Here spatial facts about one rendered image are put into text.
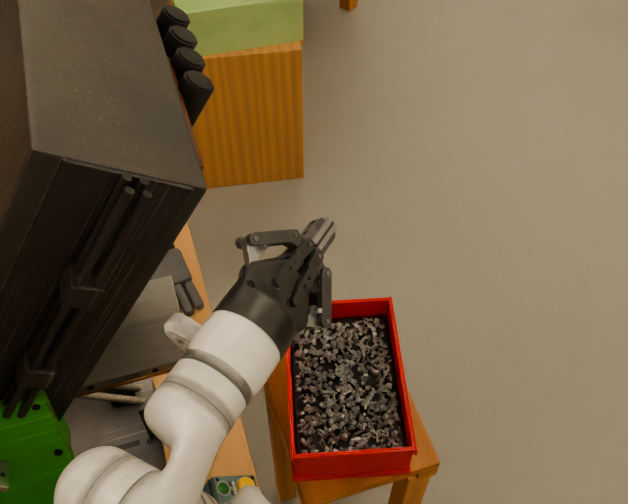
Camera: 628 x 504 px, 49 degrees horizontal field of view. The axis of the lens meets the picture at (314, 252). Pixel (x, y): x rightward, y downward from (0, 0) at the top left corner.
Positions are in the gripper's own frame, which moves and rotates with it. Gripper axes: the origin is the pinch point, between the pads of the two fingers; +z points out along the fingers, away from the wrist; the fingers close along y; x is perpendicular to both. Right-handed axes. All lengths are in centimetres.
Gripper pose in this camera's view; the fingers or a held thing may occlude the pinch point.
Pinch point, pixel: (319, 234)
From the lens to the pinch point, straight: 69.9
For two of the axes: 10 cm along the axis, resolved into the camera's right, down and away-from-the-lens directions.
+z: 4.8, -6.8, 5.6
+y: -6.0, -7.2, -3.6
